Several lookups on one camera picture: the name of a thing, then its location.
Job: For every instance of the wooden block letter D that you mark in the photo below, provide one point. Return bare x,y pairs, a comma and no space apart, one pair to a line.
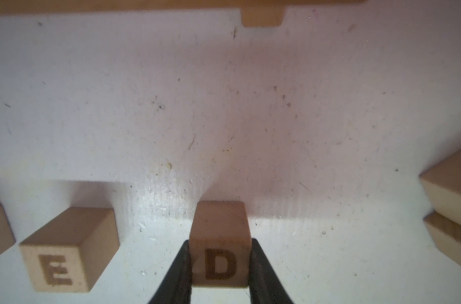
220,244

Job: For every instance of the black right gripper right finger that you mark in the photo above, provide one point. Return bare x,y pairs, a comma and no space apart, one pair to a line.
264,285

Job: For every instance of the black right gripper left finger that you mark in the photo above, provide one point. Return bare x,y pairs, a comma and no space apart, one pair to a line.
176,286

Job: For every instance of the wooden block lowercase f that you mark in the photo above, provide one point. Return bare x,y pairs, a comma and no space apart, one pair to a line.
446,235

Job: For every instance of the wooden block letter K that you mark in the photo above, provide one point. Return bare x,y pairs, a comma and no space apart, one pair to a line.
442,184

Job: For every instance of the wooden whiteboard stand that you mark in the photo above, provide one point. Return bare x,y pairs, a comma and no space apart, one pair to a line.
253,13

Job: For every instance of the wooden block letter E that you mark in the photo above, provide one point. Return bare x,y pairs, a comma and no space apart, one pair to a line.
70,253

